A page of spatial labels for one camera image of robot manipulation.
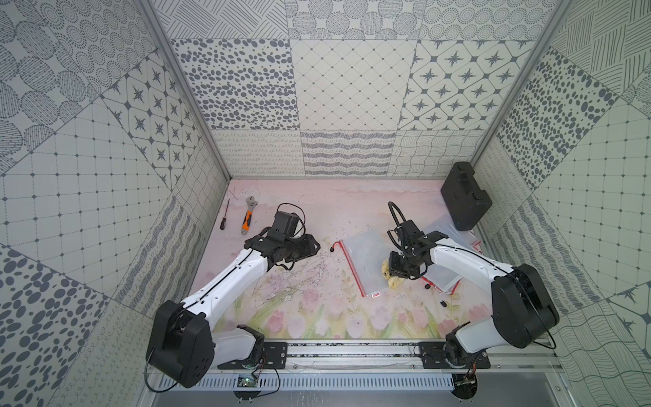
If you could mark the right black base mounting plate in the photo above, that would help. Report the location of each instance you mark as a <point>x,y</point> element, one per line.
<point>434,355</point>

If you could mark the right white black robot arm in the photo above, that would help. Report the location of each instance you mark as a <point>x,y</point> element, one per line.
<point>522,308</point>

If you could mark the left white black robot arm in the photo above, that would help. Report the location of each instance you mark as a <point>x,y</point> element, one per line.
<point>182,344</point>

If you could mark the dark slim screwdriver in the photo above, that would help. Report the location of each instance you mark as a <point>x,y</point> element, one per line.
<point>224,215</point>

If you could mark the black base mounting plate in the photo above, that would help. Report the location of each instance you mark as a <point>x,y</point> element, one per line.
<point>434,355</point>
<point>273,356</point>

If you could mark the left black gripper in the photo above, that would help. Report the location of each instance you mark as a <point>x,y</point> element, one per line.
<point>297,247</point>

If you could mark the aluminium mounting rail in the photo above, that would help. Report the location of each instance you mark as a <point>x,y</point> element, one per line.
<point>333,355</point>

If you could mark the yellow microfiber cloth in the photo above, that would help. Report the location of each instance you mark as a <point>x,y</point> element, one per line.
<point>394,282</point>

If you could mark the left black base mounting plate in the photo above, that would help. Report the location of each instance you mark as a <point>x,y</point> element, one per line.
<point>273,356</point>

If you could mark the orange handled adjustable wrench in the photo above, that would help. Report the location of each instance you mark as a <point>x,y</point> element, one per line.
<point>251,204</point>

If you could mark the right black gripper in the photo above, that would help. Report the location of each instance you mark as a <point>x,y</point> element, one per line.
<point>396,270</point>

